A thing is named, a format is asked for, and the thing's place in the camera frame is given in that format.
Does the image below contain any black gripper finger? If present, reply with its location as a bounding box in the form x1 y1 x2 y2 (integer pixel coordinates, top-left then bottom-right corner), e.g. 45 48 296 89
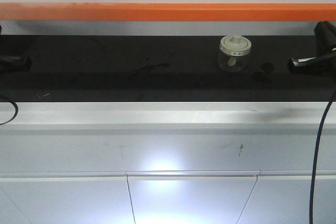
314 21 335 54
1 55 32 72
287 51 335 72

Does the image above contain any glass jar with beige lid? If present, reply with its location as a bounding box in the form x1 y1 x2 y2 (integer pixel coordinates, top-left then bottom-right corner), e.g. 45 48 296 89
217 36 251 72

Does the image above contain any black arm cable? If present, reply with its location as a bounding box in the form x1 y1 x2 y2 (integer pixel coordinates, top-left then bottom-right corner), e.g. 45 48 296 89
0 94 19 126
308 100 336 224

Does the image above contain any orange sash handle bar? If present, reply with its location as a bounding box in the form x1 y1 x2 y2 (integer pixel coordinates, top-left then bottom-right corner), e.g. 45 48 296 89
1 2 335 22

